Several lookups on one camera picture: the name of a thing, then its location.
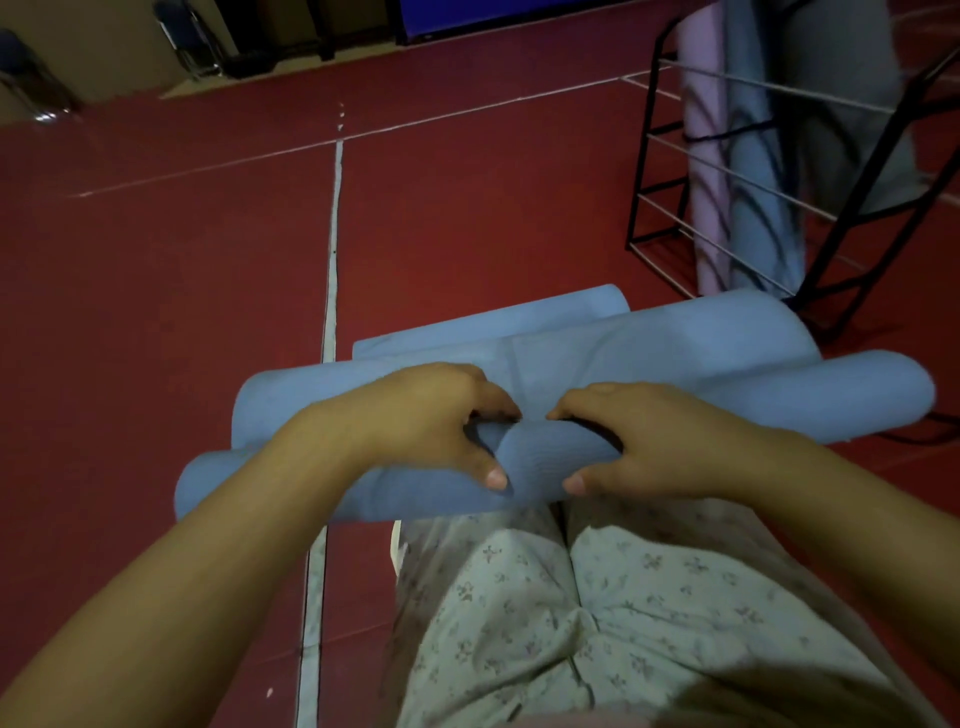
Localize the person's left hand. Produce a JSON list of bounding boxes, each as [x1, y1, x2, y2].
[[297, 363, 523, 493]]

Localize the person's right hand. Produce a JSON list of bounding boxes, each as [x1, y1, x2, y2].
[[546, 381, 789, 502]]

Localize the blue yoga mat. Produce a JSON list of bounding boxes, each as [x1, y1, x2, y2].
[[174, 284, 937, 524]]

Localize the person's left forearm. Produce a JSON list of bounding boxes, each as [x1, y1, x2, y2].
[[0, 408, 361, 728]]

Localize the person's right forearm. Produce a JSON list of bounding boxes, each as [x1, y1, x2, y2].
[[742, 427, 960, 684]]

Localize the floral print trousers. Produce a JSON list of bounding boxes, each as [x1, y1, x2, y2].
[[378, 495, 950, 728]]

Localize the pink rolled mat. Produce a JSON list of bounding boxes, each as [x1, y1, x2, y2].
[[675, 0, 732, 297]]

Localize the blue patterned rolled mat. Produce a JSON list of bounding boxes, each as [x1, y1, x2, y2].
[[721, 0, 807, 300]]

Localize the black metal rack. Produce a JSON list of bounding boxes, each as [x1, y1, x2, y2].
[[625, 15, 960, 447]]

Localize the blue board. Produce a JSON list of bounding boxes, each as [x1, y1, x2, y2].
[[390, 0, 646, 46]]

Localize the grey rolled mat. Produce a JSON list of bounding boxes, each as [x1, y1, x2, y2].
[[772, 0, 927, 219]]

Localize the folding metal chair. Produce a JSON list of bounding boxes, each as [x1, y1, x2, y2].
[[0, 28, 85, 123], [152, 0, 226, 81]]

